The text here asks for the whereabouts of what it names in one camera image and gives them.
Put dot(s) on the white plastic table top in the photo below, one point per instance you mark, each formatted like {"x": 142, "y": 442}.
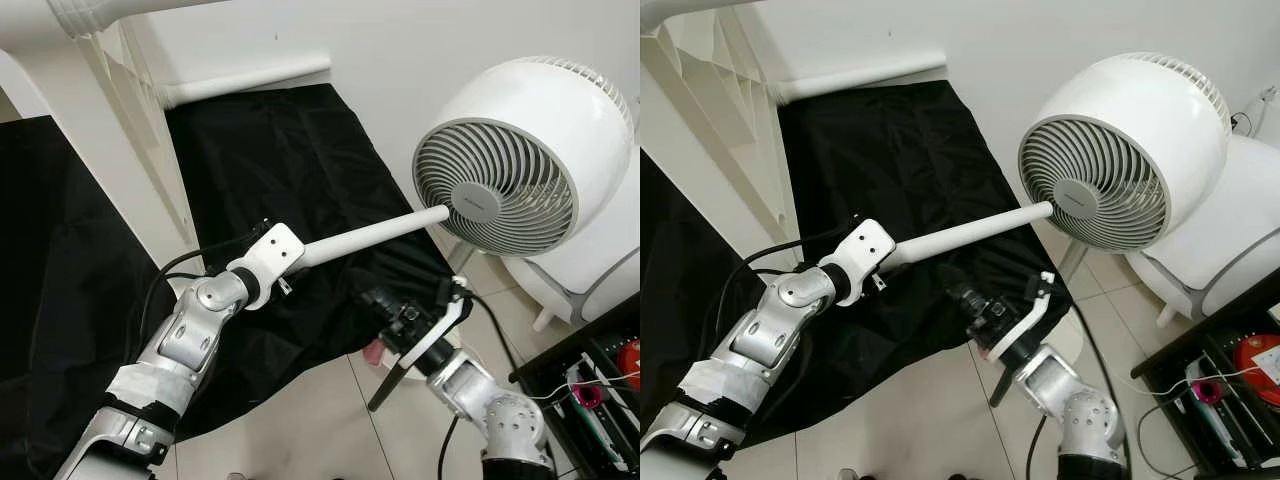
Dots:
{"x": 90, "y": 130}
{"x": 700, "y": 130}

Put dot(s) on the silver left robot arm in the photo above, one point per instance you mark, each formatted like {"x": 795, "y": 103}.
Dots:
{"x": 760, "y": 340}
{"x": 185, "y": 340}

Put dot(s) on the pink plastic object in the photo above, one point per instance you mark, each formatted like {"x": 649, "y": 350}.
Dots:
{"x": 373, "y": 352}

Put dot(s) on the white round plastic object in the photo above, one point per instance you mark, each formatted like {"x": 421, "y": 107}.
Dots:
{"x": 1068, "y": 340}

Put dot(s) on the black table cloth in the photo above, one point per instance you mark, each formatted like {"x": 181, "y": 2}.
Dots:
{"x": 280, "y": 170}
{"x": 900, "y": 160}

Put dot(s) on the pink hair dryer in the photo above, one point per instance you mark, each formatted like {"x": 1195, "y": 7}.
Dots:
{"x": 588, "y": 397}
{"x": 1205, "y": 393}

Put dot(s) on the white standing fan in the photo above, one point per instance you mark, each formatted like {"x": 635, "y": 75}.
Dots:
{"x": 520, "y": 130}
{"x": 1130, "y": 110}

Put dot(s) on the red plastic box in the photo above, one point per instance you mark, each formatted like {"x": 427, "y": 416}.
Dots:
{"x": 630, "y": 362}
{"x": 1255, "y": 375}

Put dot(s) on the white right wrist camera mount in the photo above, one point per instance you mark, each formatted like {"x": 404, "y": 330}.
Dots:
{"x": 440, "y": 325}
{"x": 1030, "y": 320}

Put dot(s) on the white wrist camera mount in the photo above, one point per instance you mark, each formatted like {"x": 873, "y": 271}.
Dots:
{"x": 270, "y": 250}
{"x": 860, "y": 245}
{"x": 440, "y": 325}
{"x": 1030, "y": 320}

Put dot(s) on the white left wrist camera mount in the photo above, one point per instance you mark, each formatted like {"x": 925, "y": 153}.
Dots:
{"x": 860, "y": 245}
{"x": 270, "y": 250}

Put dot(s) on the white wall power plug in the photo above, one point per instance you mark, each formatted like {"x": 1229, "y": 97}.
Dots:
{"x": 1262, "y": 105}

